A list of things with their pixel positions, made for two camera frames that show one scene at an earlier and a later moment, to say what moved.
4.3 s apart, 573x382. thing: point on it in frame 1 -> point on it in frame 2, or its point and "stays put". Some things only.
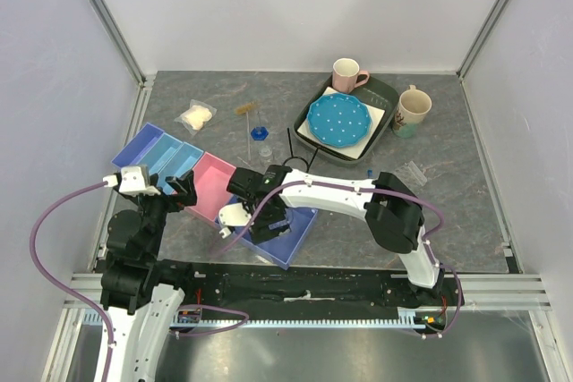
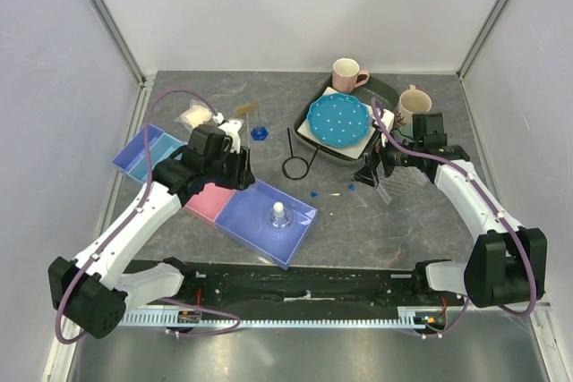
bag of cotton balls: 196,116 stays put
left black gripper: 183,184 -> 243,176
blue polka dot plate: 338,120 stays put
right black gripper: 260,229 -> 376,153
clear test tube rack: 411,174 stays put
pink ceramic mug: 345,74 stays put
